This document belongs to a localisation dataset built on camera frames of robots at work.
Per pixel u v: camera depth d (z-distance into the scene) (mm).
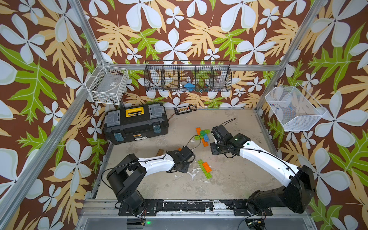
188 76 992
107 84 861
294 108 831
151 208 737
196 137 1012
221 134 619
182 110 1187
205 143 985
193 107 1237
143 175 459
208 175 850
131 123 899
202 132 994
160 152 953
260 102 1189
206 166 881
